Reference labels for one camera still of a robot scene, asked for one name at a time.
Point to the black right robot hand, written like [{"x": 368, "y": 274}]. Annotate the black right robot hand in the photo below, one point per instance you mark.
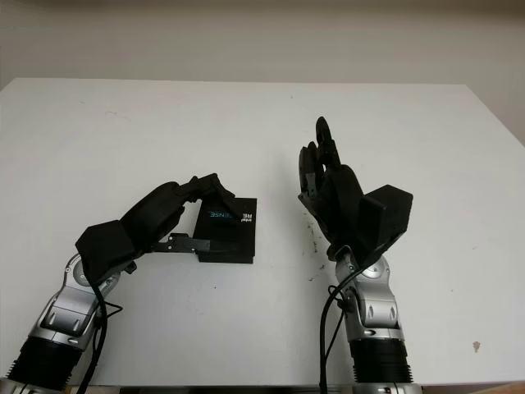
[{"x": 340, "y": 205}]

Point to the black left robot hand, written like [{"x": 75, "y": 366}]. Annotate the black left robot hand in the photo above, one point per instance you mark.
[{"x": 156, "y": 213}]

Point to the black RealSense box lid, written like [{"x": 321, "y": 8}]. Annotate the black RealSense box lid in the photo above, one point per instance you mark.
[{"x": 234, "y": 234}]

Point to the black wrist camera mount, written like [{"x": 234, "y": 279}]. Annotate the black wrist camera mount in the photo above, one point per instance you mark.
[
  {"x": 104, "y": 246},
  {"x": 389, "y": 217}
]

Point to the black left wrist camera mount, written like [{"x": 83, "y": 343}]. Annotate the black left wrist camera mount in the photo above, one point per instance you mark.
[{"x": 104, "y": 246}]

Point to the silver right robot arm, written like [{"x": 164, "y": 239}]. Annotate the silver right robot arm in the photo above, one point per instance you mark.
[{"x": 377, "y": 312}]

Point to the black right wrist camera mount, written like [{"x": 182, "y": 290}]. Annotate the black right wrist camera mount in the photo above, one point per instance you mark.
[{"x": 389, "y": 217}]

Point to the black camera box base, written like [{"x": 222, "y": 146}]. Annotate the black camera box base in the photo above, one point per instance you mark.
[{"x": 229, "y": 259}]

